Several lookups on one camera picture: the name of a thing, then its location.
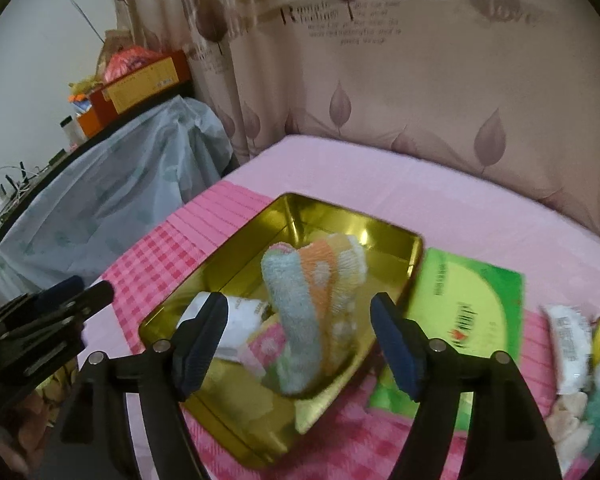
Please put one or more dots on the small green-yellow plush toy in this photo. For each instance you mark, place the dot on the small green-yellow plush toy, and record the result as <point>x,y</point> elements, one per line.
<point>87,85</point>

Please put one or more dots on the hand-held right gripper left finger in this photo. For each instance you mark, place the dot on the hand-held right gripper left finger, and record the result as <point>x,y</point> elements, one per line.
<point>200,350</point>

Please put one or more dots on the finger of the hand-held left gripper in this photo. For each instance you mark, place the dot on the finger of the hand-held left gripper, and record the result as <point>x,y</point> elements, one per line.
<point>92,300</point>
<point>65,287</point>

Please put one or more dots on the cream fuzzy cloth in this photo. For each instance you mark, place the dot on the cream fuzzy cloth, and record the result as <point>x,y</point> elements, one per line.
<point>570,425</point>

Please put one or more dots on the leaf-print beige curtain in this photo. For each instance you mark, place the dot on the leaf-print beige curtain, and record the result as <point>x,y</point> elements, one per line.
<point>405,85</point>

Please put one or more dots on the white printed packet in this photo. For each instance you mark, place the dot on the white printed packet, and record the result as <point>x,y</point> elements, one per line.
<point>570,345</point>

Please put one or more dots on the clear jar black lid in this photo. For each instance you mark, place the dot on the clear jar black lid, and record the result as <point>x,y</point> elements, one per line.
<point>71,130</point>

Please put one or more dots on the green tissue pack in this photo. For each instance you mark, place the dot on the green tissue pack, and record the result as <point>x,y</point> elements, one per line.
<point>455,300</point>

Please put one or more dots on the pink flower cloth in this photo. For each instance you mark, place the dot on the pink flower cloth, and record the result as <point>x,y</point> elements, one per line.
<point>265,352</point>

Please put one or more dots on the pink plaid bed sheet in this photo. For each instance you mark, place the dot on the pink plaid bed sheet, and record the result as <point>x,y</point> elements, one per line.
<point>380,180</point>

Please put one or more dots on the white tissue packet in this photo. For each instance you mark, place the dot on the white tissue packet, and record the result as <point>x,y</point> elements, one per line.
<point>240,320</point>

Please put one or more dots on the translucent plastic cover sheet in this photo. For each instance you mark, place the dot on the translucent plastic cover sheet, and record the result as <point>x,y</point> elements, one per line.
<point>120,185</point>

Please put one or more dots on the brown paper bag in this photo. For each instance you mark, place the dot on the brown paper bag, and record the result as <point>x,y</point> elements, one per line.
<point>115,42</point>

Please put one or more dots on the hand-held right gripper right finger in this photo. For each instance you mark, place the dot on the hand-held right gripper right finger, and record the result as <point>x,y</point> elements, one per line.
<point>395,350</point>

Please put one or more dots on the blue packets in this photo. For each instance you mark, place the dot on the blue packets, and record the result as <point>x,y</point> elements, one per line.
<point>81,104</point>

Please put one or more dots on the red plastic bag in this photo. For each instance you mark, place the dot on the red plastic bag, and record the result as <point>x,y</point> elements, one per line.
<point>125,62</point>

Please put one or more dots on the red tin box gold inside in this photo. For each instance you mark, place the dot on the red tin box gold inside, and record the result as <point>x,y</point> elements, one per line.
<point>300,220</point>

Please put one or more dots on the red cardboard box yellow label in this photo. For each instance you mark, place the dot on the red cardboard box yellow label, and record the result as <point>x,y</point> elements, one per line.
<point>145,77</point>

